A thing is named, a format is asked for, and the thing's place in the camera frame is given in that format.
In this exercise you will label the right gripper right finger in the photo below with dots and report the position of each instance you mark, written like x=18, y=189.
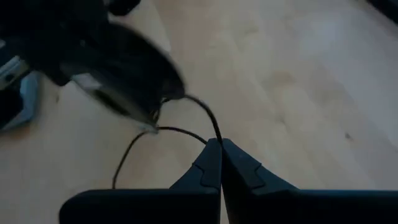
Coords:
x=311, y=208

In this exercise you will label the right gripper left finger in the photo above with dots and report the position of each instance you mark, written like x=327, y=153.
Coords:
x=140, y=208

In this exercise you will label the grey tool kit case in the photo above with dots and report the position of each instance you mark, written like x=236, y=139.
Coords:
x=31, y=99

